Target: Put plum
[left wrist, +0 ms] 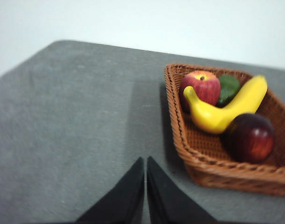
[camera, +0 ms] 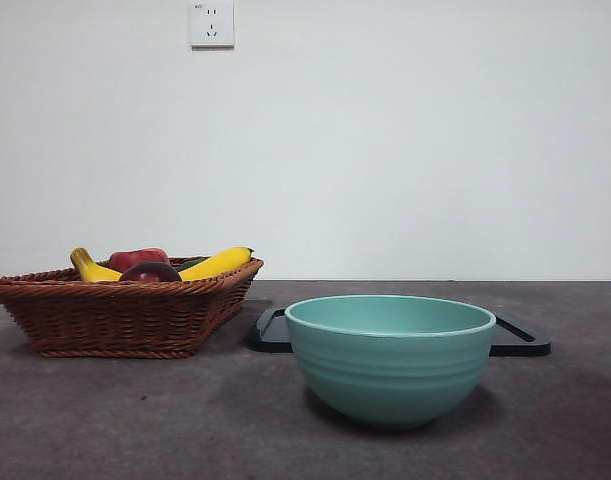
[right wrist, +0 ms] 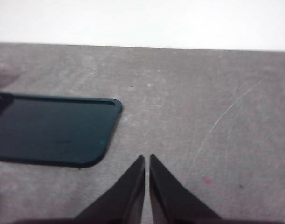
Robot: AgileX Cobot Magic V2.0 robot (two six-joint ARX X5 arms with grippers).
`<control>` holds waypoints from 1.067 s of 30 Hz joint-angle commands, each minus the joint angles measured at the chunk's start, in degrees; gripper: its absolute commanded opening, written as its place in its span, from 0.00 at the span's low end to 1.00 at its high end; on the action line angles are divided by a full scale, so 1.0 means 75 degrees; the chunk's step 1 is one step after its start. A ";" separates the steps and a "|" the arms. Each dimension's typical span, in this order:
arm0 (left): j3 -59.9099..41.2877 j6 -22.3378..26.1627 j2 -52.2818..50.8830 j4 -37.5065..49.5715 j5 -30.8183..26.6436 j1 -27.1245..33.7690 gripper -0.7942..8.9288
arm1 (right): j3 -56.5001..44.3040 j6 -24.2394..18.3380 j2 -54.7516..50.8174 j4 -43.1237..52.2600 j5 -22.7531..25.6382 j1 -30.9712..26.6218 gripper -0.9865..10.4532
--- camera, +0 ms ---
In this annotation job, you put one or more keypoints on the brown wicker basket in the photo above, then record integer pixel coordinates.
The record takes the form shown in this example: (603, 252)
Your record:
(115, 320)

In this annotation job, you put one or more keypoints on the green vegetable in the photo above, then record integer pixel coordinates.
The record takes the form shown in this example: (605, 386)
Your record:
(191, 262)

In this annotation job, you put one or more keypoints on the dark purple plum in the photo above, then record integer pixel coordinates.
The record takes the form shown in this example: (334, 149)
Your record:
(150, 274)

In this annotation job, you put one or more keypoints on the yellow banana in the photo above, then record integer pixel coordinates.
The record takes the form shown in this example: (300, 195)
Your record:
(220, 262)

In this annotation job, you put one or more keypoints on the teal ceramic bowl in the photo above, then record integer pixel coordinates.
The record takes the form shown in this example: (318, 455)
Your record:
(390, 380)

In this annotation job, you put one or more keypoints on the red apple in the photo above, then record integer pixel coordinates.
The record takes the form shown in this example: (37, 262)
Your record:
(135, 256)

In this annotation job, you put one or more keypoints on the white wall power socket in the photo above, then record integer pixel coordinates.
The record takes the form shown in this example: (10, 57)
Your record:
(220, 35)

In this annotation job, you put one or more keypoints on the black rectangular tray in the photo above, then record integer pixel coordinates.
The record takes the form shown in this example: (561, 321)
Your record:
(270, 340)

